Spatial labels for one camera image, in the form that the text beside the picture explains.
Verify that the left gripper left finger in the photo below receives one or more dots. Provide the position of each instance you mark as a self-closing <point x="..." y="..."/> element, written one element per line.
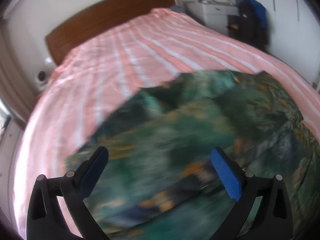
<point x="45" y="219"/>

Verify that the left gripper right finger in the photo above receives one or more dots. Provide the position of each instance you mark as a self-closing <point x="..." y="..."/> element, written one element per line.
<point x="273" y="219"/>

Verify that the green patterned silk jacket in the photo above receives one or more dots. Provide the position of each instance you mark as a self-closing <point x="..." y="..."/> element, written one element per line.
<point x="159" y="183"/>

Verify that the blue and black hanging clothes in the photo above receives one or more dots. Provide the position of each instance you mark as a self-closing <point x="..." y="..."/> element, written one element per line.
<point x="252" y="24"/>

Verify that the beige curtain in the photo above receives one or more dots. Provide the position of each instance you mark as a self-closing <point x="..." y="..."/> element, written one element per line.
<point x="17" y="92"/>

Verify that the white round fan heater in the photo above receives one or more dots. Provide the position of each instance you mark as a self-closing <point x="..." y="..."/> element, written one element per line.
<point x="41" y="79"/>

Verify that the pink striped bed cover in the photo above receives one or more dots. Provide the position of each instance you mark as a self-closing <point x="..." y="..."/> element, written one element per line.
<point x="100" y="75"/>

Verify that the white wardrobe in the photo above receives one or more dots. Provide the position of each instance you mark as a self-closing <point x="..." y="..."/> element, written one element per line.
<point x="294" y="36"/>

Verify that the brown wooden headboard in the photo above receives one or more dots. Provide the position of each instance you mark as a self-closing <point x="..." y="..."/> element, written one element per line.
<point x="95" y="20"/>

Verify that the white bedside cabinet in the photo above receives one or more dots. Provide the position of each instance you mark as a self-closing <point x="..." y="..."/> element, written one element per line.
<point x="212" y="15"/>

